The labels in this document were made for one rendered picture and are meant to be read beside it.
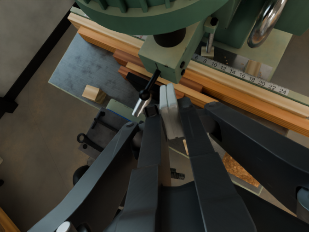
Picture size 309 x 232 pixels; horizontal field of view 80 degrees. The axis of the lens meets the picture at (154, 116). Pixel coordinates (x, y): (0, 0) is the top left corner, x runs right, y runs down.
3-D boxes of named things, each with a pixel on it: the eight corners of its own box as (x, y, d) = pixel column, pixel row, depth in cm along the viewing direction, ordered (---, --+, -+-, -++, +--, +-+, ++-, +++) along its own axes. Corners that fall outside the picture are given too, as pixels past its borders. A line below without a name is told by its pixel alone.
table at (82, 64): (44, 115, 58) (28, 111, 52) (93, 32, 60) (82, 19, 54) (233, 229, 43) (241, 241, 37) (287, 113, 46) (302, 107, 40)
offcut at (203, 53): (213, 52, 56) (214, 46, 53) (212, 61, 55) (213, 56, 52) (201, 51, 57) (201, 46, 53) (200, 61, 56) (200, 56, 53)
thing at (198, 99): (132, 76, 48) (125, 66, 43) (135, 71, 48) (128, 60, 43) (212, 112, 43) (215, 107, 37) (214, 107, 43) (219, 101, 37)
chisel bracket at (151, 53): (147, 74, 38) (136, 53, 30) (178, 17, 39) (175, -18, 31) (180, 89, 37) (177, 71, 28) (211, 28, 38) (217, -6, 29)
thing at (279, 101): (77, 30, 54) (66, 18, 49) (81, 24, 54) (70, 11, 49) (294, 121, 39) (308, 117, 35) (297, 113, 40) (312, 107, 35)
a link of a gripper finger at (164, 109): (176, 138, 16) (168, 140, 16) (172, 107, 22) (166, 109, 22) (168, 106, 14) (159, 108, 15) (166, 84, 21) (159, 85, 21)
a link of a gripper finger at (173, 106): (168, 106, 14) (178, 104, 14) (166, 84, 21) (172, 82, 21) (176, 138, 16) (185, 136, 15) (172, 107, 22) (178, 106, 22)
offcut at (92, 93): (89, 100, 49) (81, 95, 45) (94, 89, 50) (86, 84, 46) (102, 104, 48) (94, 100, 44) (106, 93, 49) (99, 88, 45)
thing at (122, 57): (118, 64, 50) (112, 55, 45) (123, 56, 50) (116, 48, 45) (197, 99, 44) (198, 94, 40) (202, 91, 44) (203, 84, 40)
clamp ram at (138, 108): (125, 112, 46) (111, 103, 38) (139, 86, 47) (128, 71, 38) (157, 128, 44) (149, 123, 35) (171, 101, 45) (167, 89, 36)
